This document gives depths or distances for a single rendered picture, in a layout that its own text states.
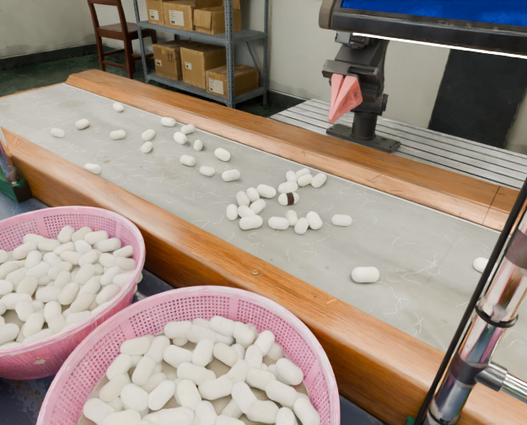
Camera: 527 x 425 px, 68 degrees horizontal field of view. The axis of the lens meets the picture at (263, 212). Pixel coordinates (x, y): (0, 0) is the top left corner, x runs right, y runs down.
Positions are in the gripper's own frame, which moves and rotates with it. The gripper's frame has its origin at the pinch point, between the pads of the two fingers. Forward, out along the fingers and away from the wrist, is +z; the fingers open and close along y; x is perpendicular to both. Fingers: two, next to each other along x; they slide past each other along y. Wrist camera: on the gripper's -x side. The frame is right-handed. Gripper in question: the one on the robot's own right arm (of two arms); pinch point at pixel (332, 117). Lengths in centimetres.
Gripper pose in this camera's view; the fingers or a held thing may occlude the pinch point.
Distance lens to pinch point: 72.1
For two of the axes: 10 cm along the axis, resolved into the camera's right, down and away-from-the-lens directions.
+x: 3.7, 3.4, 8.6
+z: -4.7, 8.7, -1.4
